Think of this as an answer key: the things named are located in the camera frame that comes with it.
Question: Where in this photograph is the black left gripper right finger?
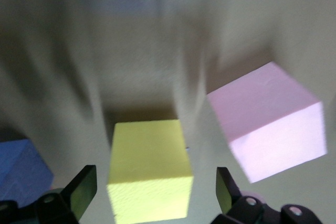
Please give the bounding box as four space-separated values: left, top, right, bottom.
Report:
211 166 322 224

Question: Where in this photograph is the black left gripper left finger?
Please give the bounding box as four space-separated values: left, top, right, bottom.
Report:
0 165 98 224

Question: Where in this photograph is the purple foam cube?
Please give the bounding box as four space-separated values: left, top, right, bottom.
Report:
0 138 55 205

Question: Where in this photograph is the yellow foam cube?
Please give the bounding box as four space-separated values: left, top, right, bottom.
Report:
106 119 194 221

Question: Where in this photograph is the pink foam cube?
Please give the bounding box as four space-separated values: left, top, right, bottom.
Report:
206 61 329 184

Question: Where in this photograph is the brown table cover sheet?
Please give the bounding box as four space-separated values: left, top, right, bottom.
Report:
0 0 336 224

